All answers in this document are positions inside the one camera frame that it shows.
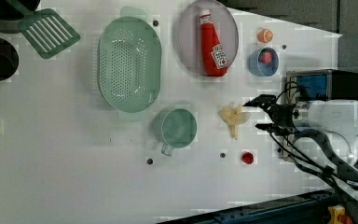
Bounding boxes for blue metal frame rail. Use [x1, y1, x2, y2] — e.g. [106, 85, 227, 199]
[159, 190, 337, 224]

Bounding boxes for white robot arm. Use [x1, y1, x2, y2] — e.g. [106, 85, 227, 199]
[245, 94, 358, 203]

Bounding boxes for blue small bowl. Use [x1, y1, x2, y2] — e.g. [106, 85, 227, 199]
[249, 48, 279, 77]

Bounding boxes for small red toy tomato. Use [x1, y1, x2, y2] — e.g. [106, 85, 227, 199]
[241, 152, 255, 164]

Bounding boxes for green slotted spatula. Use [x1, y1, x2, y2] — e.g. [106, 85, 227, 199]
[5, 0, 80, 60]

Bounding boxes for black cable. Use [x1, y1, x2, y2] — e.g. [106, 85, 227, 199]
[274, 79, 309, 105]
[267, 130, 358, 190]

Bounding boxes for green oval colander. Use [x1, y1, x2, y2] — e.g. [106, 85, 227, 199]
[98, 7, 162, 121]

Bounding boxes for red ketchup bottle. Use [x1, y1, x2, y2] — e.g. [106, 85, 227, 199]
[200, 8, 228, 77]

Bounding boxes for black pot upper left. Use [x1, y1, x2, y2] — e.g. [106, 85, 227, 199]
[0, 0, 23, 34]

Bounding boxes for grey round plate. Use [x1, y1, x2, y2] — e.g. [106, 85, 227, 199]
[175, 0, 239, 76]

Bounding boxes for orange half toy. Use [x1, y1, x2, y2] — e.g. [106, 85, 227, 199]
[257, 29, 273, 43]

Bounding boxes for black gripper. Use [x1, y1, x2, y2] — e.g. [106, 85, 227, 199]
[244, 94, 296, 135]

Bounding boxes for yellow red object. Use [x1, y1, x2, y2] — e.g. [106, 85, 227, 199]
[328, 205, 353, 224]

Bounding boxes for red toy strawberry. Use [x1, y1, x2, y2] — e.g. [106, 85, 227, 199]
[258, 49, 272, 64]

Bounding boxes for peeled toy banana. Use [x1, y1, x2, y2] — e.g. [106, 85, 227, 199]
[219, 105, 251, 140]

